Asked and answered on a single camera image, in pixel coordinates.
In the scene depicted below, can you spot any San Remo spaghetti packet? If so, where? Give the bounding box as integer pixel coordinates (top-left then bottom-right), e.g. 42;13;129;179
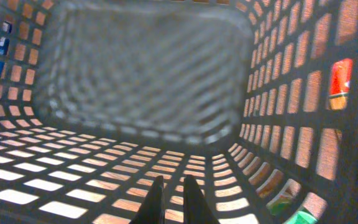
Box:
328;58;353;110

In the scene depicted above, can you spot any green lid glass jar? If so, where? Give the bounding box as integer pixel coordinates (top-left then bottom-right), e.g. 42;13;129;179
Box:
265;186;318;224

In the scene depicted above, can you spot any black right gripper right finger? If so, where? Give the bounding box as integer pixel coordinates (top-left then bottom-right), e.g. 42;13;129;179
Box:
183;175;219;224

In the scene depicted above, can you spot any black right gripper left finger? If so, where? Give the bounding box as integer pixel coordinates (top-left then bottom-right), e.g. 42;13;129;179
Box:
130;175;165;224

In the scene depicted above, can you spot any grey plastic lattice basket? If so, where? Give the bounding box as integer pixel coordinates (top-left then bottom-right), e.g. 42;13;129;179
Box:
0;0;358;223

